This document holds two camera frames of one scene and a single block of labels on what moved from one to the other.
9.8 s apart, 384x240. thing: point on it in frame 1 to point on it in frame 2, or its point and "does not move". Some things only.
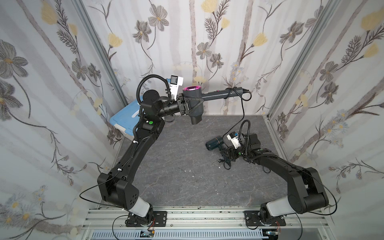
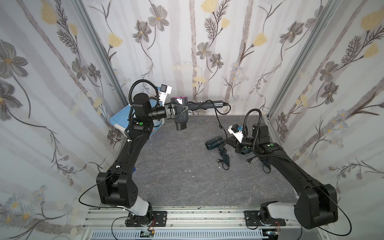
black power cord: x=242 y=100 to x=224 y=114
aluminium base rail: x=200 y=223 does not move
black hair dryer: x=195 y=99 to x=182 y=107
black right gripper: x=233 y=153 to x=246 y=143
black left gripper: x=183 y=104 to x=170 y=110
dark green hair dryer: x=215 y=143 does not move
